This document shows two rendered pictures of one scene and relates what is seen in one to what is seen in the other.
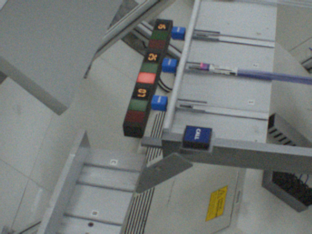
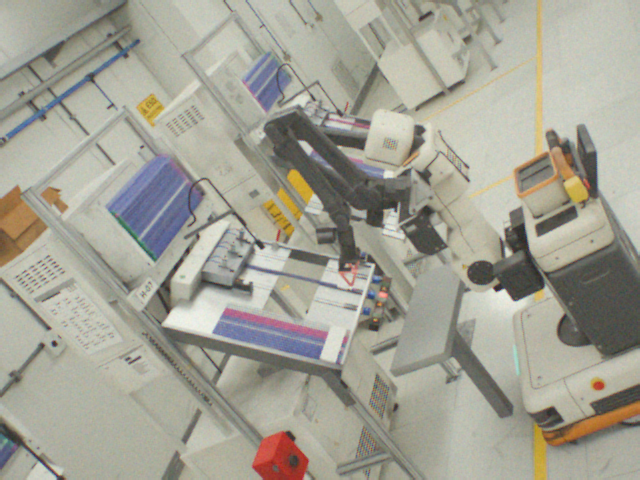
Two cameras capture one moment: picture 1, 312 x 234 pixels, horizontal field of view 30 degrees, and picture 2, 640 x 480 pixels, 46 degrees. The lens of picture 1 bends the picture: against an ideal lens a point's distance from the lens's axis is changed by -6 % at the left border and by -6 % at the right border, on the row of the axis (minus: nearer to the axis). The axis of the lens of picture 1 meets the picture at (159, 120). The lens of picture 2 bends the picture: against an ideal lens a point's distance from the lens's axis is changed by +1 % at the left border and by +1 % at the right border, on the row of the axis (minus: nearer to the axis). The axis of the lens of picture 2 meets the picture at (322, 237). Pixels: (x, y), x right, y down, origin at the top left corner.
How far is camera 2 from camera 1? 363 cm
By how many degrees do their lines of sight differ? 97
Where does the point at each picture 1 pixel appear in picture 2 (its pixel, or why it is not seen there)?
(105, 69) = not seen: outside the picture
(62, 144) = (437, 442)
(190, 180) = (349, 371)
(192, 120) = (361, 272)
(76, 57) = (419, 290)
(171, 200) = (359, 375)
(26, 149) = (460, 420)
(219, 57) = (345, 295)
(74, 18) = (425, 300)
